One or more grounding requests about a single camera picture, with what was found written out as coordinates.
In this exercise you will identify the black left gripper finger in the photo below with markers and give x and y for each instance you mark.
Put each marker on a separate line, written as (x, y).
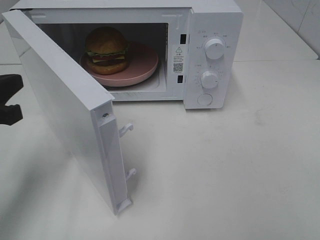
(10, 84)
(10, 114)

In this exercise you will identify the white microwave door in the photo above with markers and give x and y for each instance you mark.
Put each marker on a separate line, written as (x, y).
(78, 109)

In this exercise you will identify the toy burger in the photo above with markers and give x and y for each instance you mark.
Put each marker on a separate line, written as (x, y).
(106, 51)

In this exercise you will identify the pink round plate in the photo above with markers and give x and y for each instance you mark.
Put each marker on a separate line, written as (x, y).
(142, 63)

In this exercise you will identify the round white door button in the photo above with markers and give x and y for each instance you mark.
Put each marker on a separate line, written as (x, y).
(205, 99)

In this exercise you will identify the glass microwave turntable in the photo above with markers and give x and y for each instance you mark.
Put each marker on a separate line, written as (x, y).
(147, 85)

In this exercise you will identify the white microwave oven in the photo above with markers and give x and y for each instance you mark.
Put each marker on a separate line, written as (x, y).
(177, 29)

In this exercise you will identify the lower white timer knob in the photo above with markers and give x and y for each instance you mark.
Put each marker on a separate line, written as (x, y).
(209, 79)

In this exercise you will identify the upper white power knob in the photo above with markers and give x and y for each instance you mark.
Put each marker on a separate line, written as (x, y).
(214, 48)

